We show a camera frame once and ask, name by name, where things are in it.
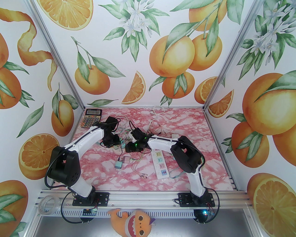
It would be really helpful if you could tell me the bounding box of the white power strip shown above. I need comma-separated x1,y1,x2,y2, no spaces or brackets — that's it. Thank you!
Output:
151,148,171,180

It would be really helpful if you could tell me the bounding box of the black and gold calculator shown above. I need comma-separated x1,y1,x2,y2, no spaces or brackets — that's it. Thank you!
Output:
80,108,102,128

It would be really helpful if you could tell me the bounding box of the orange plush toy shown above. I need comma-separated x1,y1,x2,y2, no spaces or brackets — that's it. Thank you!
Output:
109,208,156,237

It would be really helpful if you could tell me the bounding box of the clear tape roll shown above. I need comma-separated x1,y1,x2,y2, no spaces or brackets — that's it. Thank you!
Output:
39,195,57,215

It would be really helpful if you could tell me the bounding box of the light green USB cable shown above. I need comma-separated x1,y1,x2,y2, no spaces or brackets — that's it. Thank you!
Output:
118,126,133,141

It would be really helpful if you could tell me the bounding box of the pink USB cable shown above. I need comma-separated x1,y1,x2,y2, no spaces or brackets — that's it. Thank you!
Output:
132,160,148,179

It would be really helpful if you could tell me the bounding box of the white power strip cord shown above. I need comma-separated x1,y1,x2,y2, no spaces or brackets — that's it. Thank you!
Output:
148,105,166,139

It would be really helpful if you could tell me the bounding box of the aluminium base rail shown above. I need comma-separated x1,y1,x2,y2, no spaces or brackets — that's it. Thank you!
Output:
35,189,255,209

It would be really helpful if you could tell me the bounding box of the perforated cable tray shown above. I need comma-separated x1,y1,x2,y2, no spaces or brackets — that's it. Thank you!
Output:
54,209,198,218

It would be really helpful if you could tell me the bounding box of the aluminium frame post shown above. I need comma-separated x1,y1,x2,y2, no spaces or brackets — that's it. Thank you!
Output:
202,0,274,110
24,0,85,110

